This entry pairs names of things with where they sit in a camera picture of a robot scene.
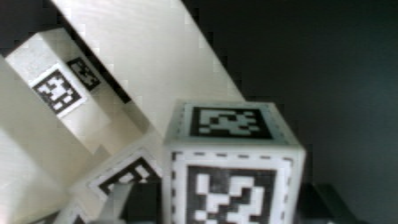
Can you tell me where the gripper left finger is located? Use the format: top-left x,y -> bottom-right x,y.
94,183 -> 159,224

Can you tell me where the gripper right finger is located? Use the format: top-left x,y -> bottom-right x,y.
298,183 -> 360,224

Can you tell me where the white tagged cube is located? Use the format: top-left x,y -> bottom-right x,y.
161,101 -> 305,224
28,201 -> 88,224

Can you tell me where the white chair leg with tag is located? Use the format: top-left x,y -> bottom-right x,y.
5,28 -> 135,153

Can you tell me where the white chair back part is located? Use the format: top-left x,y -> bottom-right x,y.
0,0 -> 243,224

